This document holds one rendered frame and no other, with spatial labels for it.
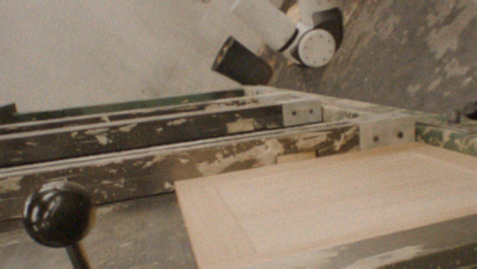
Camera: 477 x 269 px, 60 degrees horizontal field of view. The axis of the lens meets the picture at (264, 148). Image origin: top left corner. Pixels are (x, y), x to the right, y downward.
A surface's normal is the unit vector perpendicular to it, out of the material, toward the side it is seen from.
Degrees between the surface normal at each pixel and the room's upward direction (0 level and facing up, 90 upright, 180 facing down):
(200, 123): 90
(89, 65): 90
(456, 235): 54
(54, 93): 90
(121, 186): 90
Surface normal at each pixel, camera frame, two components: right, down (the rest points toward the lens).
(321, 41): 0.11, 0.47
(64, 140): 0.29, 0.19
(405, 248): -0.09, -0.97
